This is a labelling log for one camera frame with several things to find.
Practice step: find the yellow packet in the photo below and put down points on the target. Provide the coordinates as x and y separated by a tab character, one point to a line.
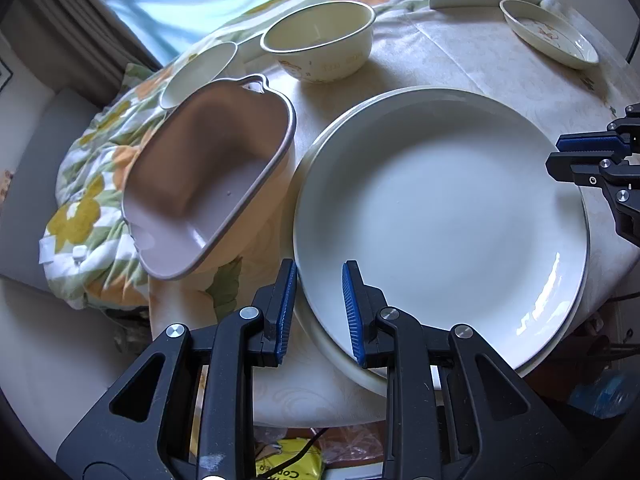
285	467

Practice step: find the small white bowl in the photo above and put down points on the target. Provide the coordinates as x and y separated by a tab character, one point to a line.
200	67

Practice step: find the blue plastic bag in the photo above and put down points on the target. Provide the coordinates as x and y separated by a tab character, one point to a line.
600	395

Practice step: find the pink rectangular dish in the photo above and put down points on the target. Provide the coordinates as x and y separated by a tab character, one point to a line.
200	175

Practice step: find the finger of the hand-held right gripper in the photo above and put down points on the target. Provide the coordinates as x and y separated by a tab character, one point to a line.
580	167
585	142

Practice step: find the floral blanket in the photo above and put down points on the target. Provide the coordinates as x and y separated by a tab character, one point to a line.
85	160

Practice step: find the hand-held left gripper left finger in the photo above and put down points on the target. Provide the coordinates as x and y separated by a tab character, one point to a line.
286	310

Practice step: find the oval flower-print dish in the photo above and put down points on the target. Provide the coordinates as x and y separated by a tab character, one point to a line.
545	35

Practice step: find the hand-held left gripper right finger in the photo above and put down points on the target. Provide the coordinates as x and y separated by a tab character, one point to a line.
352	310

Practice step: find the cream printed bowl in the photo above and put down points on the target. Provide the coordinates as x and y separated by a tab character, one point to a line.
320	60

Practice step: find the cream tablecloth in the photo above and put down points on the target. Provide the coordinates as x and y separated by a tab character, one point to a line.
440	55

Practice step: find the brown curtain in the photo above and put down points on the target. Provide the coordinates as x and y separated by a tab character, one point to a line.
85	25

